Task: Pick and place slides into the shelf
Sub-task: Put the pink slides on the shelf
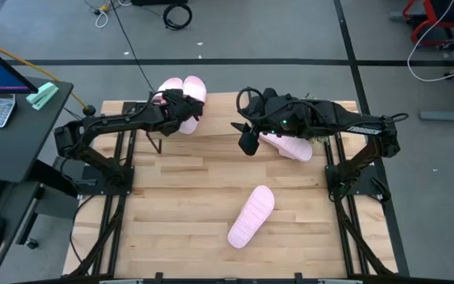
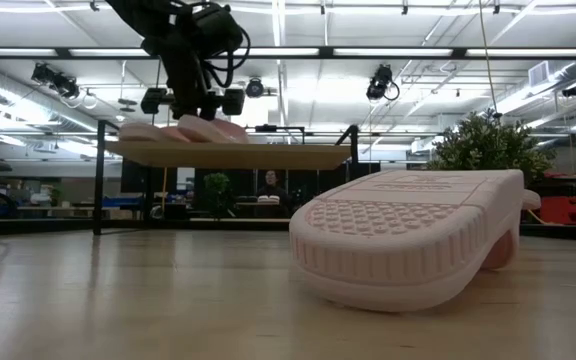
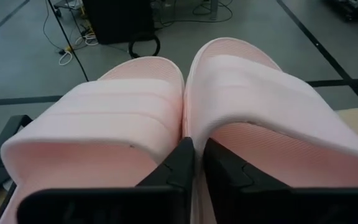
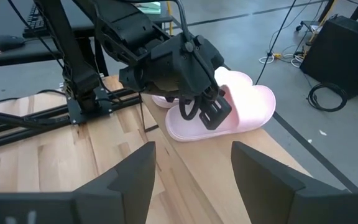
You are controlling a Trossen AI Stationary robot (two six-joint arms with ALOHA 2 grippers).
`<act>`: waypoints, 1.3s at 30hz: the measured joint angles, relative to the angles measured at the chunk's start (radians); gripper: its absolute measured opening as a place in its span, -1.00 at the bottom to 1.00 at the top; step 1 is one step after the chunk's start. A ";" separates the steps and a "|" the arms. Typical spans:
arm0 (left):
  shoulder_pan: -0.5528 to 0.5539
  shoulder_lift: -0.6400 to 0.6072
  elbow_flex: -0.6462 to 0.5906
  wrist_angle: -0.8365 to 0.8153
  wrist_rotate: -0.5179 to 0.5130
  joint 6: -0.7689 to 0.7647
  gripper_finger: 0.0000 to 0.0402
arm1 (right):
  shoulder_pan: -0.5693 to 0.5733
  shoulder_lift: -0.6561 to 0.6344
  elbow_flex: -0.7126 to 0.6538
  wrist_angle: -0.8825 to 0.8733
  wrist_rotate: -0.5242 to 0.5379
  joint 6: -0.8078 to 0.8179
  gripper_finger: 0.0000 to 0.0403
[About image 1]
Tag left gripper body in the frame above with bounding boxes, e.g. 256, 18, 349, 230
158, 88, 193, 137

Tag grey table foot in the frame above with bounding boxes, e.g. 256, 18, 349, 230
419, 61, 454, 122

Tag black box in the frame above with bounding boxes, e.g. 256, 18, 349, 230
131, 0, 189, 7

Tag long black cable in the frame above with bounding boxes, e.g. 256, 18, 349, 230
108, 0, 157, 94

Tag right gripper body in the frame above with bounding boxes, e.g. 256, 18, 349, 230
245, 87, 296, 138

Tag pink foam slide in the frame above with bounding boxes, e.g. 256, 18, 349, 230
152, 77, 184, 107
178, 75, 208, 136
257, 132, 314, 163
227, 185, 276, 250

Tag white cable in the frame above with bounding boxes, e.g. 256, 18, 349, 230
407, 0, 454, 83

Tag mint green stapler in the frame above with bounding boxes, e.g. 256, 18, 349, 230
25, 81, 60, 112

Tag black aluminium frame rails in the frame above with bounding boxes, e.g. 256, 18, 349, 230
63, 101, 137, 277
323, 129, 400, 277

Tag dark grey desk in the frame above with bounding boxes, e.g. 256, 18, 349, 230
0, 77, 80, 282

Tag coiled black cable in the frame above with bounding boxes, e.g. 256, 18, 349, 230
162, 2, 194, 32

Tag red cart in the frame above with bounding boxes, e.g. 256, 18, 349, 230
388, 0, 454, 51

